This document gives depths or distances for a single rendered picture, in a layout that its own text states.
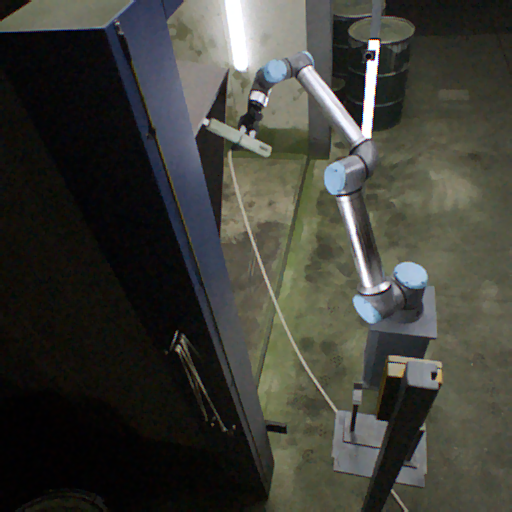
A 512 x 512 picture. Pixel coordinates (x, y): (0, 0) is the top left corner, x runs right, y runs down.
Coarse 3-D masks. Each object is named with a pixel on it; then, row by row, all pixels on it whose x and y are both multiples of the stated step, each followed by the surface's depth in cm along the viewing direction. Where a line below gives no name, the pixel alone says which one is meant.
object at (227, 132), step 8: (208, 120) 186; (216, 120) 187; (208, 128) 187; (216, 128) 187; (224, 128) 188; (232, 128) 190; (224, 136) 190; (232, 136) 190; (240, 136) 191; (248, 136) 193; (240, 144) 194; (248, 144) 193; (256, 144) 194; (264, 144) 196; (256, 152) 198; (264, 152) 196
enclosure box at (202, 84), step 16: (192, 64) 189; (192, 80) 180; (208, 80) 181; (224, 80) 187; (192, 96) 172; (208, 96) 173; (224, 96) 200; (192, 112) 164; (208, 112) 170; (224, 112) 206; (208, 144) 222; (224, 144) 219; (208, 160) 229; (208, 176) 238; (208, 192) 246
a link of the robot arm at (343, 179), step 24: (336, 168) 168; (360, 168) 170; (336, 192) 171; (360, 192) 173; (360, 216) 175; (360, 240) 179; (360, 264) 184; (360, 288) 191; (384, 288) 186; (360, 312) 197; (384, 312) 189
